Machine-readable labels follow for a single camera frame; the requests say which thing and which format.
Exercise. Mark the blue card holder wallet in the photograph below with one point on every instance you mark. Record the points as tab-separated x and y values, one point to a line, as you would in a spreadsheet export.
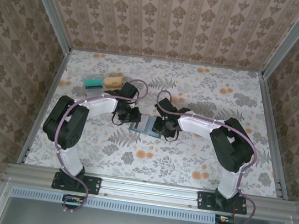
149	127

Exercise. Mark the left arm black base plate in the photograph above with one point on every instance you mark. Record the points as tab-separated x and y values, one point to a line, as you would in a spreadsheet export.
93	185

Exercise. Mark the floral table covering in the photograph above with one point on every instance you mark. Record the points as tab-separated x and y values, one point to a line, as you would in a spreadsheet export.
159	160

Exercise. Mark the plain orange card stack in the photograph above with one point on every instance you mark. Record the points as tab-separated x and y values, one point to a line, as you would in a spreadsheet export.
113	81

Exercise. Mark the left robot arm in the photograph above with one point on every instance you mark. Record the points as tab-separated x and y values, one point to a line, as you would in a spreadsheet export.
64	125

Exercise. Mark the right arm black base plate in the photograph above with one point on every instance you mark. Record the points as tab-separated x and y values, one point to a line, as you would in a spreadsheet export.
205	200

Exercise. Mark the teal card stack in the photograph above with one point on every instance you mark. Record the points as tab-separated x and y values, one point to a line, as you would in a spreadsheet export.
94	84

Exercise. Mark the aluminium corner post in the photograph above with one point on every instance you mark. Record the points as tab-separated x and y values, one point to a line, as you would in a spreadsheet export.
50	9
291	40

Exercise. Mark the clear acrylic card organizer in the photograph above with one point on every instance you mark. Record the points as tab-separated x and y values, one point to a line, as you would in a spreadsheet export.
93	75

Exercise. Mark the aluminium side rail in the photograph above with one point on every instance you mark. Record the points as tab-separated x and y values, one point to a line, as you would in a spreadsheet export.
45	103
270	120

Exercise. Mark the aluminium front rail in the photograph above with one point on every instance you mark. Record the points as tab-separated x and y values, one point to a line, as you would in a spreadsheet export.
149	191

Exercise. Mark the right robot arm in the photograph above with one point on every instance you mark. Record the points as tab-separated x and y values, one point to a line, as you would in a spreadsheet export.
233	149

